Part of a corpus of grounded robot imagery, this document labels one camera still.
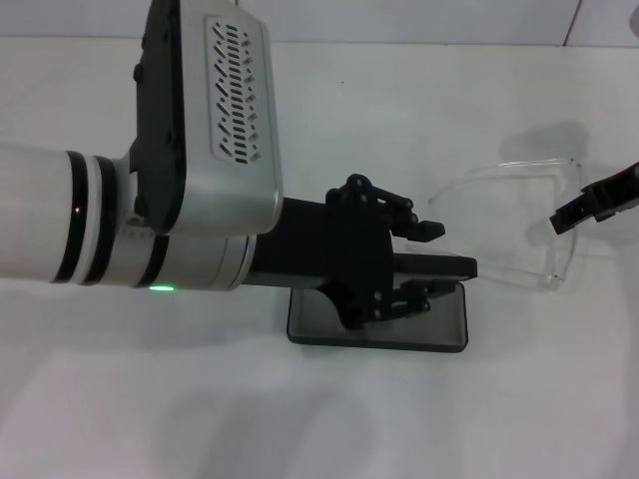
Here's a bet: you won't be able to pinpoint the clear white glasses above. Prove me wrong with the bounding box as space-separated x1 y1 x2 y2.
403 157 585 295

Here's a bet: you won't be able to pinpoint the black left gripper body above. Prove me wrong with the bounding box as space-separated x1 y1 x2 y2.
249 174 396 331

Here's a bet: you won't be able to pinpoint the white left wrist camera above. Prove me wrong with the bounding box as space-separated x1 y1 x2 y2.
130 0 285 236

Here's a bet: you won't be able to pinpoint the black glasses case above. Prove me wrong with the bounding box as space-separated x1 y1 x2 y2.
286 251 479 356

